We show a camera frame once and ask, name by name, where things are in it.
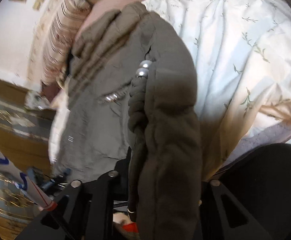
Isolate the olive quilted hooded jacket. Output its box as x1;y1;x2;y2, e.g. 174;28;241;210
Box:
53;2;202;239

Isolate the brown garment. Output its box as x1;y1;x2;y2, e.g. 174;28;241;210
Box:
40;82;60;102

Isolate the striped floral folded quilt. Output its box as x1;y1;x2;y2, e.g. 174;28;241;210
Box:
41;0;92;86

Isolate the white leaf-print bed quilt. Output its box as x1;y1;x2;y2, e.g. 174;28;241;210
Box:
143;0;291;178

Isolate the white tube with blue markings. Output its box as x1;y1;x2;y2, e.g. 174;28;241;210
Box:
0;151;57;211

